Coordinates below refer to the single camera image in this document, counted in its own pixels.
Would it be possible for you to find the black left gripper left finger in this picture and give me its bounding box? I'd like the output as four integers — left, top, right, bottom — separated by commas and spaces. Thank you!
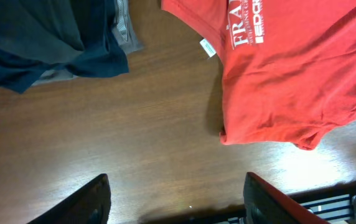
28, 174, 111, 224

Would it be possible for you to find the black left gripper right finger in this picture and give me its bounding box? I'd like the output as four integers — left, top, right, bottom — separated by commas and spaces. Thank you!
243, 172, 328, 224

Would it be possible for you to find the red t-shirt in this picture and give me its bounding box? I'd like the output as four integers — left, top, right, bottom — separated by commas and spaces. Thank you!
161, 0, 356, 150

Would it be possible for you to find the navy blue folded shirt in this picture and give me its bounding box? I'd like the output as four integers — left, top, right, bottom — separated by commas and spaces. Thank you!
0, 0, 129, 93

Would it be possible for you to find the black folded shirt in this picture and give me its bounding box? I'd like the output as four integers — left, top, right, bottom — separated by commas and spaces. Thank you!
0, 0, 85, 64

